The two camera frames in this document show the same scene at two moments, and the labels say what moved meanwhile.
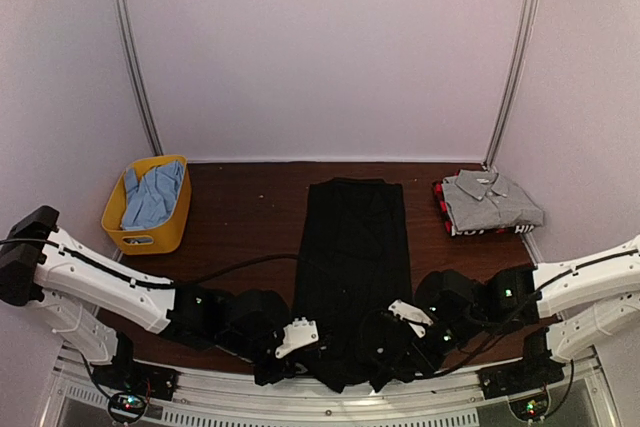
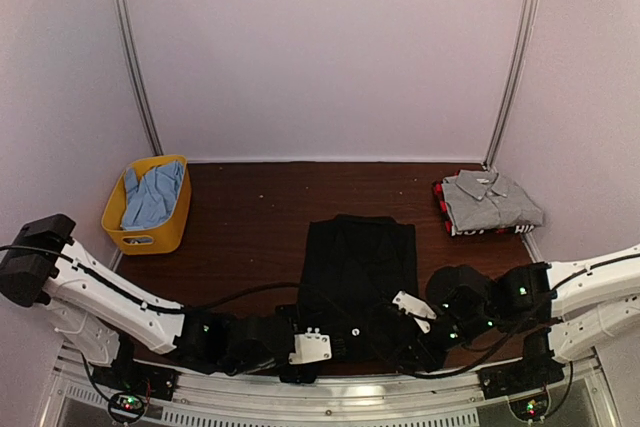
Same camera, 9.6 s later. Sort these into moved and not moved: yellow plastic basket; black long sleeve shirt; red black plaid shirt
Moved: black long sleeve shirt
Not moved: red black plaid shirt; yellow plastic basket
